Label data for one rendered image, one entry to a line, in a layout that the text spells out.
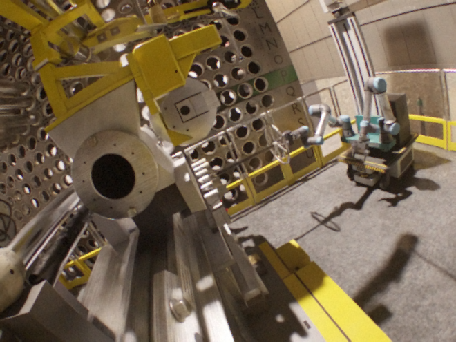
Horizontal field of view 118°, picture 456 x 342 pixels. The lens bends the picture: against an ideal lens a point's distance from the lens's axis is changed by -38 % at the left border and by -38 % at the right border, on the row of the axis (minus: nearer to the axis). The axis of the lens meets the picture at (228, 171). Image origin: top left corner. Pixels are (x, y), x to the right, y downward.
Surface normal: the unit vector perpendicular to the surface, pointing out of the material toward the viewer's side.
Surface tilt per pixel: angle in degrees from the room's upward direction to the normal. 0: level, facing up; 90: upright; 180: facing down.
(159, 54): 90
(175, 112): 90
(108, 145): 90
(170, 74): 90
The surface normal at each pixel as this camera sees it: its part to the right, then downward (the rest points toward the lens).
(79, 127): 0.26, 0.26
